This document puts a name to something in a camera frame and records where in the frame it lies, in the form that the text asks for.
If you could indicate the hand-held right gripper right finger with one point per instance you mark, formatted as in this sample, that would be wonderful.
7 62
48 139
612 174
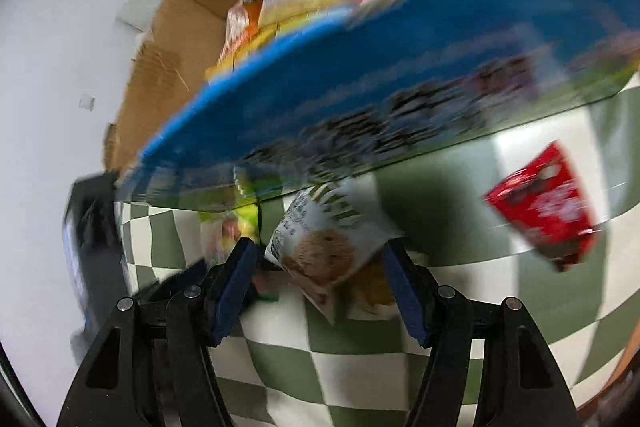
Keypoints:
407 297

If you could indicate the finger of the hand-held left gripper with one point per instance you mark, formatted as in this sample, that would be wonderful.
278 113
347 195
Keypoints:
167 282

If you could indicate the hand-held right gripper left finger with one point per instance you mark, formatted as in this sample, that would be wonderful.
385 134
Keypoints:
235 287

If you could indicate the white cookie packet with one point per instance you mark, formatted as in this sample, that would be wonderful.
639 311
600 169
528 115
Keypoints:
320 252

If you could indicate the blue printed cardboard box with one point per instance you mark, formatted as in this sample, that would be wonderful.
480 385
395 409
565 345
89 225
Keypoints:
400 57

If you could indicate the orange cartoon face packet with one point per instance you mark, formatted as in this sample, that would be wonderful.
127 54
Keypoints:
242 27

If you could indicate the yellow ridged snack packet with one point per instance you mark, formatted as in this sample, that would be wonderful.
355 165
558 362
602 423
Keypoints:
305 14

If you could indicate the colourful candy ball bag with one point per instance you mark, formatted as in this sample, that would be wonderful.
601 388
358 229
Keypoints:
232 217

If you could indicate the green white checkered blanket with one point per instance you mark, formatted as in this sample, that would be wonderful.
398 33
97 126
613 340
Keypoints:
350 377

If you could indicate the small bright red packet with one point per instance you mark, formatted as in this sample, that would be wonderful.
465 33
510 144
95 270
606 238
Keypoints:
545 207

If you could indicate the white wall socket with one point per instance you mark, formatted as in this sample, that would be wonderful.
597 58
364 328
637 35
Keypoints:
87 102

